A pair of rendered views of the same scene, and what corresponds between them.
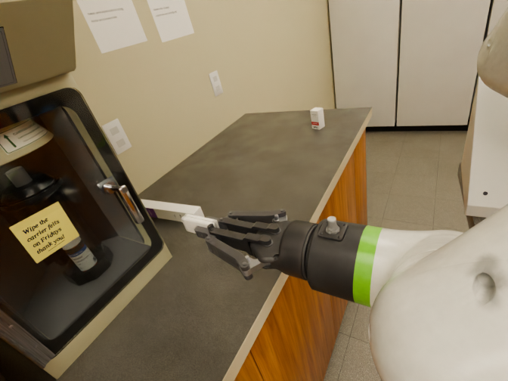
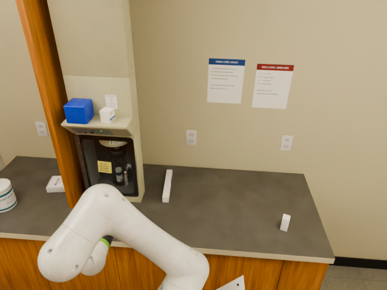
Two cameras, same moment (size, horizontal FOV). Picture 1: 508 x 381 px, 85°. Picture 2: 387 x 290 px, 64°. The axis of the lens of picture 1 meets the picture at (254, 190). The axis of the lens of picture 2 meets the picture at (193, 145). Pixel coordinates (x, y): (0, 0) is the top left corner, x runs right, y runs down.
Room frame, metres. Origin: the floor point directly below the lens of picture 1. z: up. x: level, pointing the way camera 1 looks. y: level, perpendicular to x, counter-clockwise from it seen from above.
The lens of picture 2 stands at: (0.05, -1.06, 2.19)
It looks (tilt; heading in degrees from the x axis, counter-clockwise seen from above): 31 degrees down; 56
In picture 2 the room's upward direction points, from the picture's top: 1 degrees clockwise
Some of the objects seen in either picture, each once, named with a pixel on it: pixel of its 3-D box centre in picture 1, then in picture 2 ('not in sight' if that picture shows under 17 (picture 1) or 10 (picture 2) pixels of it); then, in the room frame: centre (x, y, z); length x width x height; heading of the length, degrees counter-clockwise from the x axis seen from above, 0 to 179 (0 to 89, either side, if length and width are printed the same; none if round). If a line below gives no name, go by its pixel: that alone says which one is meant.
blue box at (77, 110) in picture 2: not in sight; (79, 110); (0.34, 0.36, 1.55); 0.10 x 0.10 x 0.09; 52
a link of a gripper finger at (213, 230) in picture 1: (240, 241); not in sight; (0.32, 0.04, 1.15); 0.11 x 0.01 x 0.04; 53
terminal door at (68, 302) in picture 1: (60, 225); (109, 167); (0.44, 0.35, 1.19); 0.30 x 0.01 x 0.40; 141
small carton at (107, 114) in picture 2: not in sight; (107, 115); (0.45, 0.28, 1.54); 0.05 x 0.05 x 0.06; 40
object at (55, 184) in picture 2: not in sight; (62, 183); (0.22, 0.66, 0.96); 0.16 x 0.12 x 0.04; 150
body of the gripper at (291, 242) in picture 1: (284, 245); not in sight; (0.28, -0.02, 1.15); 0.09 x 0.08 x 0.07; 52
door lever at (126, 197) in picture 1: (125, 202); (126, 175); (0.50, 0.26, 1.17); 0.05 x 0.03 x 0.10; 51
